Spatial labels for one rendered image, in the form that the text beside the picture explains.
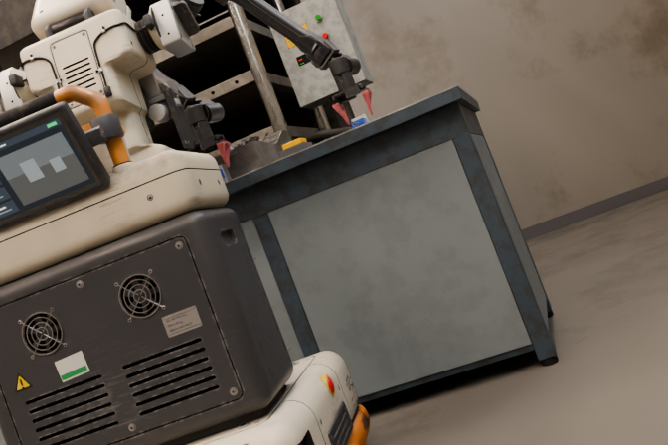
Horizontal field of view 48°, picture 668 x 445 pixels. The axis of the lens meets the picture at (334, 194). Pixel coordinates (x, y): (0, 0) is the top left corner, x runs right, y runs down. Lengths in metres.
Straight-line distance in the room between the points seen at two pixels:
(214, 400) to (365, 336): 0.85
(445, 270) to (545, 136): 3.22
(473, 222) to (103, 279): 1.06
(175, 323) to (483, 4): 4.23
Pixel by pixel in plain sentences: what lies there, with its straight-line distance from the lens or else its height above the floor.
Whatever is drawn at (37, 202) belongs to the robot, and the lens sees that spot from 1.51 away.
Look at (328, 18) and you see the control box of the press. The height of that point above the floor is 1.36.
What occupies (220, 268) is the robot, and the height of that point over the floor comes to 0.57.
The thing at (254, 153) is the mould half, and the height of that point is 0.85.
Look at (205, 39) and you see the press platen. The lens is 3.28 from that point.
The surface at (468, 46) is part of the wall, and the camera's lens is 5.30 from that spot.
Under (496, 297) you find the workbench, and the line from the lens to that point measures 2.13.
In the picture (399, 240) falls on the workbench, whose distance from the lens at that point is 2.14.
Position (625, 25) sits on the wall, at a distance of 5.45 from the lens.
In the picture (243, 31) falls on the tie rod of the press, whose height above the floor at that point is 1.43.
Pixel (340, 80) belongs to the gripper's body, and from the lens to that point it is 2.34.
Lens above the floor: 0.57
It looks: 2 degrees up
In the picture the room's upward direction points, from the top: 21 degrees counter-clockwise
